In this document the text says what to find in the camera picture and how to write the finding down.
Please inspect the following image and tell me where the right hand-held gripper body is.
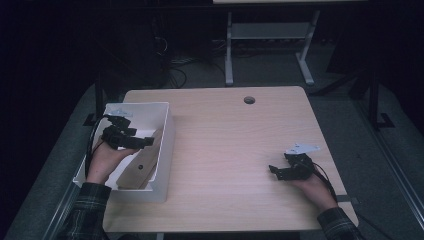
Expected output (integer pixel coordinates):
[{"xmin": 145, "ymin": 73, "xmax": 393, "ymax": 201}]
[{"xmin": 282, "ymin": 142, "xmax": 322, "ymax": 181}]

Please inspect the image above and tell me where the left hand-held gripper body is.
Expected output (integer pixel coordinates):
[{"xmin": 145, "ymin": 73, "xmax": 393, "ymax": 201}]
[{"xmin": 100, "ymin": 109, "xmax": 148, "ymax": 151}]

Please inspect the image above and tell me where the beige slipper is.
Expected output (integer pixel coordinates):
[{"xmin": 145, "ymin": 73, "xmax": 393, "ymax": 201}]
[
  {"xmin": 143, "ymin": 127, "xmax": 165, "ymax": 158},
  {"xmin": 115, "ymin": 146, "xmax": 159, "ymax": 191}
]

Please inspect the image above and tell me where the white plastic bin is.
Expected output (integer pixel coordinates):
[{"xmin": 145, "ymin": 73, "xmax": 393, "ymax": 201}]
[{"xmin": 72, "ymin": 101, "xmax": 177, "ymax": 203}]

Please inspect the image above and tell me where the person's left hand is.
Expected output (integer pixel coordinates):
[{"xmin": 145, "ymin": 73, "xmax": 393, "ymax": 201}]
[{"xmin": 85, "ymin": 141, "xmax": 140, "ymax": 185}]

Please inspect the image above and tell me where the person's right hand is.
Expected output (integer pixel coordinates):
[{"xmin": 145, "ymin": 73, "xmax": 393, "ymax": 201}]
[{"xmin": 289, "ymin": 171, "xmax": 339, "ymax": 213}]

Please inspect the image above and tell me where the grey tape strip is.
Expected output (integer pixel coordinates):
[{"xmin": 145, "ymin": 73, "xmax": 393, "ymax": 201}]
[{"xmin": 335, "ymin": 195, "xmax": 361, "ymax": 205}]

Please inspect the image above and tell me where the grey metal stand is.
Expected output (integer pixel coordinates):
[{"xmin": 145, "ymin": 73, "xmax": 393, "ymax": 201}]
[{"xmin": 224, "ymin": 9, "xmax": 321, "ymax": 88}]

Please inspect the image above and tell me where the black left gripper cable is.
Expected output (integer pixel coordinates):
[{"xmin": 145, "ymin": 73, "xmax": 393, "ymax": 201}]
[{"xmin": 84, "ymin": 114, "xmax": 116, "ymax": 180}]

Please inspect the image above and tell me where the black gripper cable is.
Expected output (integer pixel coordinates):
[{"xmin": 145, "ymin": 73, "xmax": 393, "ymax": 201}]
[
  {"xmin": 311, "ymin": 161, "xmax": 389, "ymax": 240},
  {"xmin": 84, "ymin": 114, "xmax": 116, "ymax": 180}
]

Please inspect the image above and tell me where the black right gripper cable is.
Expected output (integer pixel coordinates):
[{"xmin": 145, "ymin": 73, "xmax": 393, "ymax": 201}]
[{"xmin": 311, "ymin": 161, "xmax": 389, "ymax": 240}]

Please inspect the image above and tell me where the black metal frame post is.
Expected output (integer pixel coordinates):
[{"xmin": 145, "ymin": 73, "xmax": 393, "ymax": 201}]
[
  {"xmin": 82, "ymin": 74, "xmax": 105, "ymax": 127},
  {"xmin": 366, "ymin": 63, "xmax": 396, "ymax": 132}
]

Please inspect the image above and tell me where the bundle of floor cables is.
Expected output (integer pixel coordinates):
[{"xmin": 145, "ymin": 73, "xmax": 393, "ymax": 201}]
[{"xmin": 151, "ymin": 16, "xmax": 228, "ymax": 90}]

